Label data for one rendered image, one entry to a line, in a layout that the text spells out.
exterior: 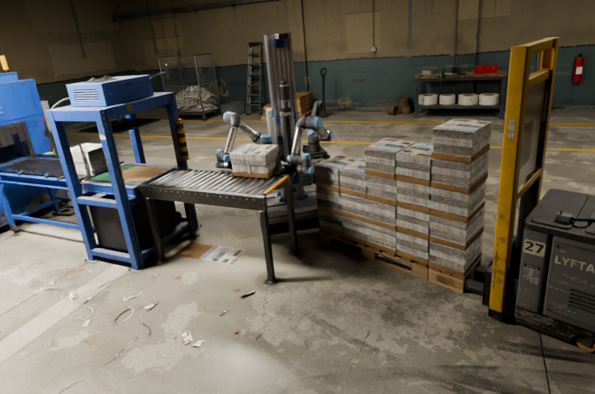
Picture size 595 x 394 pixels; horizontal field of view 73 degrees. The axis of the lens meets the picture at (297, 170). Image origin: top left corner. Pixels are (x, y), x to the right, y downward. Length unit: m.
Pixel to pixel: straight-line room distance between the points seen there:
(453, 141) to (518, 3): 7.10
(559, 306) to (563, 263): 0.31
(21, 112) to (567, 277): 5.85
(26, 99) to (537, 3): 9.08
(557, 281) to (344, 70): 8.25
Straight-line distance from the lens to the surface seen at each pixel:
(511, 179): 2.79
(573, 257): 2.94
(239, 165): 3.76
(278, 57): 4.25
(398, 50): 10.12
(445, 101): 9.53
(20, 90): 6.14
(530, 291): 3.13
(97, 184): 4.37
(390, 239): 3.62
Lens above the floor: 2.02
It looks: 19 degrees down
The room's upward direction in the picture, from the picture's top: 5 degrees counter-clockwise
